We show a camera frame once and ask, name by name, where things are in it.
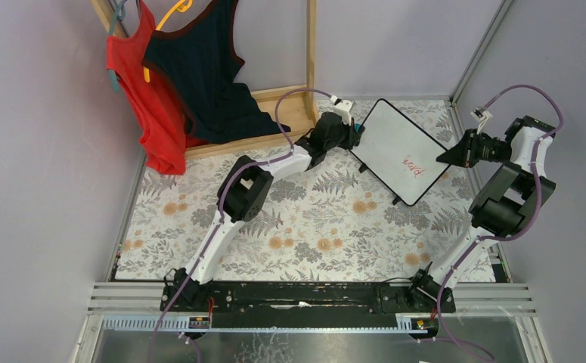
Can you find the black framed whiteboard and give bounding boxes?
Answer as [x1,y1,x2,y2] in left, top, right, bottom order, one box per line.
[350,98,450,206]

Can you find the blue and black eraser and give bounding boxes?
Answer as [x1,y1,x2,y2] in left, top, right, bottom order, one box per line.
[353,124,365,135]

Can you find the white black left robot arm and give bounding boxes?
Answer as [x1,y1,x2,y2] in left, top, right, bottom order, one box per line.
[161,112,365,312]

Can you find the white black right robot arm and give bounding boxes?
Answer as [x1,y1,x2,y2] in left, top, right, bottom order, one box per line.
[406,116,557,312]

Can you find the dark navy tank top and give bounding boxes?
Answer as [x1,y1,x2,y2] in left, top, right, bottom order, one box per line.
[142,1,290,144]

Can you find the red tank top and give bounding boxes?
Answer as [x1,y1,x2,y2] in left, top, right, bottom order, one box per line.
[106,2,206,175]

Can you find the yellow clothes hanger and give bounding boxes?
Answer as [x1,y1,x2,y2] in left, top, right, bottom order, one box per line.
[142,0,194,84]

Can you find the teal clothes hanger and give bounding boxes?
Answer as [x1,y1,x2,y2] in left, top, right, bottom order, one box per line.
[107,0,129,93]

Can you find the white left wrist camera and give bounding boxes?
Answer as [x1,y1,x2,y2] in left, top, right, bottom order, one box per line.
[330,95,354,125]

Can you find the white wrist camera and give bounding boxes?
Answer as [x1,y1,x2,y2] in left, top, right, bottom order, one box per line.
[470,107,493,134]
[330,95,354,125]

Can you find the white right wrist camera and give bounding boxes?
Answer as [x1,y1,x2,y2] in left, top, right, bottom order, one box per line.
[470,107,493,134]

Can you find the wooden clothes rack frame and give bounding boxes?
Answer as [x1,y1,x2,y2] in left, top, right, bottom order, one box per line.
[89,0,324,160]

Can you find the aluminium rail frame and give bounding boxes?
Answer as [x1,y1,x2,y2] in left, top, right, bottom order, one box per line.
[70,0,554,363]

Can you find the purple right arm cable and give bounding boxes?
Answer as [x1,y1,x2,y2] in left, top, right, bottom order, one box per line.
[417,84,566,363]

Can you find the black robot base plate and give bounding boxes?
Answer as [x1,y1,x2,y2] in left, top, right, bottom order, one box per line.
[168,279,456,330]

